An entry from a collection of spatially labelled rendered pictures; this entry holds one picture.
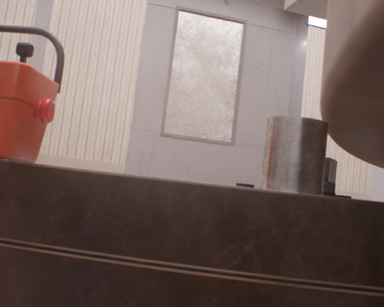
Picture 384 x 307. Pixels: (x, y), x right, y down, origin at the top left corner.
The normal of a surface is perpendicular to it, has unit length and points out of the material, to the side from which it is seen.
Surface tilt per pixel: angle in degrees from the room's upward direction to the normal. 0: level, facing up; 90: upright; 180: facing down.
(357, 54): 153
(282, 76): 90
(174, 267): 90
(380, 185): 90
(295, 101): 90
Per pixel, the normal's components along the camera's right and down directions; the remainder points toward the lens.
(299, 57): 0.26, -0.07
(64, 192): -0.11, -0.11
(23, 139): 0.97, 0.22
